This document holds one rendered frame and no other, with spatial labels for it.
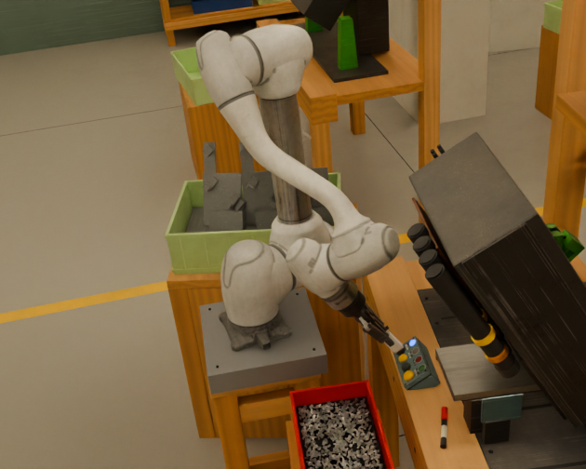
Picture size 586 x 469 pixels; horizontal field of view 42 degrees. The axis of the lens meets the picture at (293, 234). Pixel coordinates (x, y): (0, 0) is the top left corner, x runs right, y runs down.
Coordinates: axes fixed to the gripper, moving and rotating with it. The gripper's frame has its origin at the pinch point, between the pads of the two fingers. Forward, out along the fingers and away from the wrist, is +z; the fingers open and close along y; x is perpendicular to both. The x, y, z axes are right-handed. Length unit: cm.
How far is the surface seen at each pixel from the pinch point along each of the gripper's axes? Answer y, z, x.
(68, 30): -663, -54, -217
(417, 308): -21.4, 12.1, 6.2
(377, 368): -41, 39, -24
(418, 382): 12.7, 5.9, 1.1
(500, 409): 33.7, 7.8, 17.7
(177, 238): -72, -34, -51
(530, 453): 38.9, 19.5, 16.7
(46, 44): -660, -59, -244
